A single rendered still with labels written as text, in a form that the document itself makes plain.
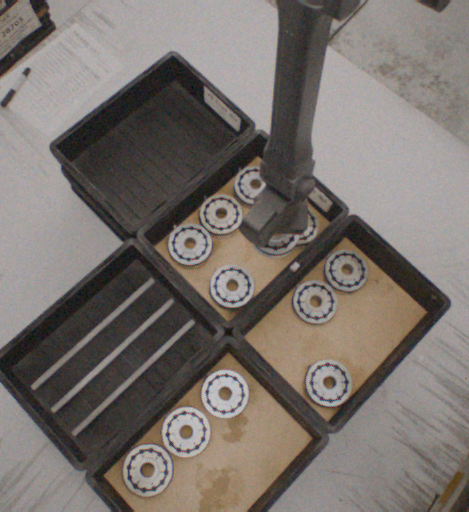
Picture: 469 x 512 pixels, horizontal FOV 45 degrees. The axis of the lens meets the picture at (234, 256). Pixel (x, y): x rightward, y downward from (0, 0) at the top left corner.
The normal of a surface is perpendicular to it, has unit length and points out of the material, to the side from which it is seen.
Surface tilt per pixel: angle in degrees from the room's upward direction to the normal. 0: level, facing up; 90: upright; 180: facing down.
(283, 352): 0
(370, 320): 0
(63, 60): 0
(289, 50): 85
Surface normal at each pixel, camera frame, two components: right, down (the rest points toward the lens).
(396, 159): 0.05, -0.31
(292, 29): -0.64, 0.68
